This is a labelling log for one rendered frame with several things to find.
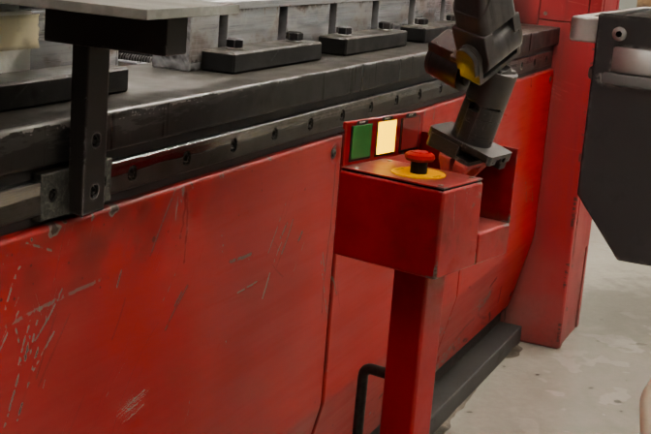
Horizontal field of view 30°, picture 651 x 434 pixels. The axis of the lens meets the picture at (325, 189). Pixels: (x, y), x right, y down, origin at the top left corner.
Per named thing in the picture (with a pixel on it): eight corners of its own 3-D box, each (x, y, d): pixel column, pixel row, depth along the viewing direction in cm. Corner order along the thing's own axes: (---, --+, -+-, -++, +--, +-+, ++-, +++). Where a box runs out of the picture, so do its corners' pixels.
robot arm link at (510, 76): (505, 70, 157) (529, 70, 161) (465, 48, 161) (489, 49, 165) (486, 118, 160) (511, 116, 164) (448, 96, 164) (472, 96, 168)
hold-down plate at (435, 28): (423, 43, 241) (425, 28, 241) (398, 40, 243) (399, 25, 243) (469, 36, 268) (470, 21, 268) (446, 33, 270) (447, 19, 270)
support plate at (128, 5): (146, 20, 110) (146, 9, 110) (-80, -7, 120) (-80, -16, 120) (239, 14, 127) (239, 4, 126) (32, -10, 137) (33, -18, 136)
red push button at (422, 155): (422, 182, 156) (425, 155, 156) (396, 176, 159) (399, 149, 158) (438, 178, 160) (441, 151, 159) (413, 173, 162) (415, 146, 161)
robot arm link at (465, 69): (474, 56, 153) (519, 20, 156) (409, 21, 159) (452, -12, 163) (479, 124, 161) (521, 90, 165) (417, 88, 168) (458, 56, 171)
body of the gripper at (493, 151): (448, 133, 171) (466, 84, 168) (509, 164, 166) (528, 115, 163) (424, 138, 166) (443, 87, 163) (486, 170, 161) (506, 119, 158)
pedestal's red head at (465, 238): (435, 281, 153) (449, 140, 150) (331, 254, 162) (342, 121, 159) (507, 254, 170) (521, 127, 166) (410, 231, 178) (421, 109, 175)
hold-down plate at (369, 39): (345, 56, 205) (347, 38, 205) (316, 52, 207) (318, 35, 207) (406, 46, 232) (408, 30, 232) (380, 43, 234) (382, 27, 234)
